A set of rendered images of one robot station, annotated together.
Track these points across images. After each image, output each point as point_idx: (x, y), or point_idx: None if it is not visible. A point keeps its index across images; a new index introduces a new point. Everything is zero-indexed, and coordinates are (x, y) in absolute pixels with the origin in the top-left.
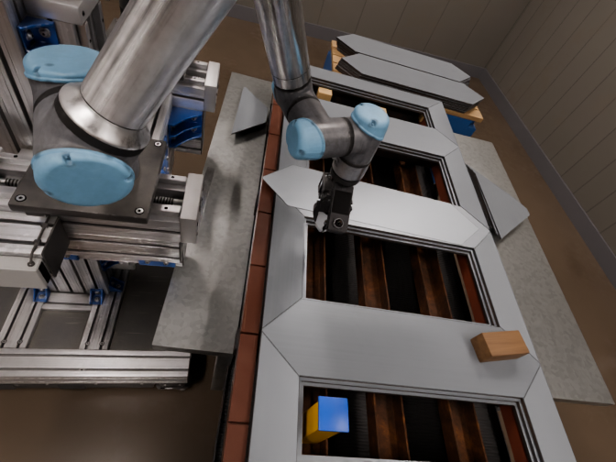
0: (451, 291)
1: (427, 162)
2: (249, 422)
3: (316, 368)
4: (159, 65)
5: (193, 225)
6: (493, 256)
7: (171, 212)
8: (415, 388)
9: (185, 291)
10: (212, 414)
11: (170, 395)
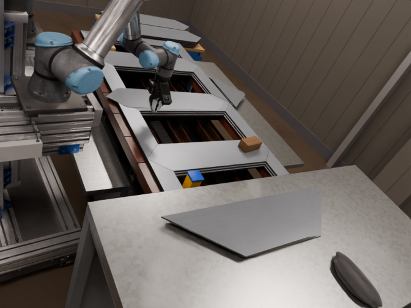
0: None
1: (184, 78)
2: None
3: (179, 167)
4: (118, 32)
5: (101, 113)
6: (235, 112)
7: (90, 107)
8: (222, 167)
9: (87, 165)
10: None
11: (69, 269)
